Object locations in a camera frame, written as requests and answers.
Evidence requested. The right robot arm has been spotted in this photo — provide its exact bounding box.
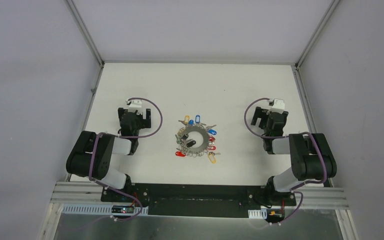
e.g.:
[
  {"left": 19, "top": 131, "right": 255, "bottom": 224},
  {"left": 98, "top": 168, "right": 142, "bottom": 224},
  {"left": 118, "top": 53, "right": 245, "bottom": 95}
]
[{"left": 250, "top": 106, "right": 338, "bottom": 205}]

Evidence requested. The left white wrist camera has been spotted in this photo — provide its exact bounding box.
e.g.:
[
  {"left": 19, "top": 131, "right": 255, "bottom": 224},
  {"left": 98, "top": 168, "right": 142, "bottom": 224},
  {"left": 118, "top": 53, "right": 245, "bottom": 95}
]
[{"left": 126, "top": 99, "right": 143, "bottom": 115}]

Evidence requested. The right white cable duct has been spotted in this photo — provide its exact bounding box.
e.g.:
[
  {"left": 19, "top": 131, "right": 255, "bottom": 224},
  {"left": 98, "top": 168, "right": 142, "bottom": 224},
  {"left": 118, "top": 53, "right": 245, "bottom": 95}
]
[{"left": 247, "top": 209, "right": 268, "bottom": 220}]

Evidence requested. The key with black tag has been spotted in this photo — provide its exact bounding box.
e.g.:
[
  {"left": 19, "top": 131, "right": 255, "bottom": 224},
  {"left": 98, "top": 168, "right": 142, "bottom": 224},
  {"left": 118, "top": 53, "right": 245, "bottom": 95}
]
[{"left": 185, "top": 140, "right": 196, "bottom": 148}]

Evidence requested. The white cable duct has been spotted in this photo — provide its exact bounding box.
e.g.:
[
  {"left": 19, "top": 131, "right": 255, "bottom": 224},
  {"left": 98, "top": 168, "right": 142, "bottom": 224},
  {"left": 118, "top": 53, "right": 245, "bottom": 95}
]
[
  {"left": 247, "top": 209, "right": 268, "bottom": 220},
  {"left": 62, "top": 203, "right": 148, "bottom": 217}
]

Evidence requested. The key with red tag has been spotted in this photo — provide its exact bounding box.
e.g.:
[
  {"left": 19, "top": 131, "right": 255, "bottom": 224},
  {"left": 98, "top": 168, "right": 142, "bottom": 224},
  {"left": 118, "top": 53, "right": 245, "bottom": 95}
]
[{"left": 175, "top": 151, "right": 187, "bottom": 157}]

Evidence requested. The left white cable duct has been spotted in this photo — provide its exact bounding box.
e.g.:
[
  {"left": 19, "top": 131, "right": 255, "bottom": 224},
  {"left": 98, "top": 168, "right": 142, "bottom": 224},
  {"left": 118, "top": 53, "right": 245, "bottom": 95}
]
[{"left": 62, "top": 203, "right": 148, "bottom": 217}]

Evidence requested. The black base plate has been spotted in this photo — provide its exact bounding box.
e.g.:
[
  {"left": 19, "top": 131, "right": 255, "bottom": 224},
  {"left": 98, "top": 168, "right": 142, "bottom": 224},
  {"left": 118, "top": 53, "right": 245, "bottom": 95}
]
[{"left": 100, "top": 182, "right": 297, "bottom": 219}]

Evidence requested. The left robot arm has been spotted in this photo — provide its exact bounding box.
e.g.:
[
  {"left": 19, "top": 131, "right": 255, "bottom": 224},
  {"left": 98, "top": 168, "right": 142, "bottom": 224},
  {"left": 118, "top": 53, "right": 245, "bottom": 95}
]
[{"left": 66, "top": 107, "right": 152, "bottom": 203}]

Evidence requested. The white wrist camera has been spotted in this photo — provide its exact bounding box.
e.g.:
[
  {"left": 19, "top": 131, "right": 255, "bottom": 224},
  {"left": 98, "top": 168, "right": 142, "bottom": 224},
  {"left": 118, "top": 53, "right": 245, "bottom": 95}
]
[
  {"left": 268, "top": 98, "right": 285, "bottom": 114},
  {"left": 126, "top": 99, "right": 143, "bottom": 115}
]

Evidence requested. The aluminium frame rail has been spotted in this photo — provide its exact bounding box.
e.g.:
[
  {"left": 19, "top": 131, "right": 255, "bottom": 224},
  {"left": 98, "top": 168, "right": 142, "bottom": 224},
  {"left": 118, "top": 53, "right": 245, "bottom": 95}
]
[{"left": 51, "top": 181, "right": 350, "bottom": 210}]

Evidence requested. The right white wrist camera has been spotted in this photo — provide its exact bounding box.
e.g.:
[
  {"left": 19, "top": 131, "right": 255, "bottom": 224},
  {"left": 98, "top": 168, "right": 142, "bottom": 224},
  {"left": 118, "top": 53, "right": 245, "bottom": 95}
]
[{"left": 268, "top": 98, "right": 285, "bottom": 114}]

